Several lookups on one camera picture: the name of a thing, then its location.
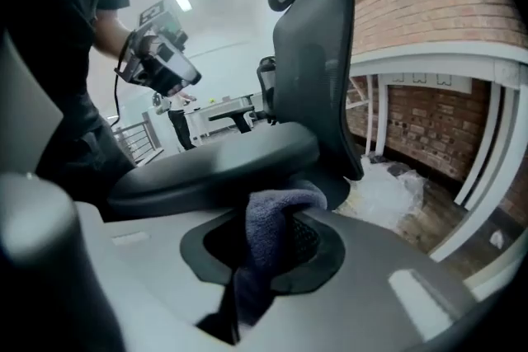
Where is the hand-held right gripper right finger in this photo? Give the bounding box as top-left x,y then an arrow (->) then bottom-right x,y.
242,213 -> 493,352

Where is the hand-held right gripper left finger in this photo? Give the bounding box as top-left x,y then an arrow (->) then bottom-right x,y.
73,201 -> 249,352

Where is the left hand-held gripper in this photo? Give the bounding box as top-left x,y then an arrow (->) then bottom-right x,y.
114,0 -> 203,98

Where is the blue cloth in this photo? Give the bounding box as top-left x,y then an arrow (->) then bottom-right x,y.
233,179 -> 329,326
207,105 -> 256,134

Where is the person's left forearm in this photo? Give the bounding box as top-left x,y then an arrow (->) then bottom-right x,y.
92,7 -> 135,59

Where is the person's left hand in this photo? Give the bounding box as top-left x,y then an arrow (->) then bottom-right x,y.
139,33 -> 163,59

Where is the black railing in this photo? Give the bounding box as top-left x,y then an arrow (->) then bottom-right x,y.
110,110 -> 165,167

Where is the black office chair with headrest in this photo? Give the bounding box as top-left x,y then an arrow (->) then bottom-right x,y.
255,55 -> 278,125

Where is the clear plastic wrap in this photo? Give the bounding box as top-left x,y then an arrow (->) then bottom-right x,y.
333,154 -> 426,228

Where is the black mesh office chair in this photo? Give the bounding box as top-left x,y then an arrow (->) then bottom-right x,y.
247,0 -> 365,211

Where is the person's black clothed body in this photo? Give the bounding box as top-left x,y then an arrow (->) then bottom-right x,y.
0,0 -> 141,219

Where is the white paper scrap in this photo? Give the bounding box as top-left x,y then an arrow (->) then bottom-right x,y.
488,230 -> 507,251

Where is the long white table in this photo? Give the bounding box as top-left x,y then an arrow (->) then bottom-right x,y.
348,53 -> 389,156

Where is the short white table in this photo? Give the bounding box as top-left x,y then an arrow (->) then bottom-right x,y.
377,40 -> 528,289

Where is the white desk with grey frame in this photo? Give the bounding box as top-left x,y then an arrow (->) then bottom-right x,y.
184,93 -> 265,148

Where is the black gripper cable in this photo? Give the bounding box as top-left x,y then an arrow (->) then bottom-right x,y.
113,32 -> 135,129

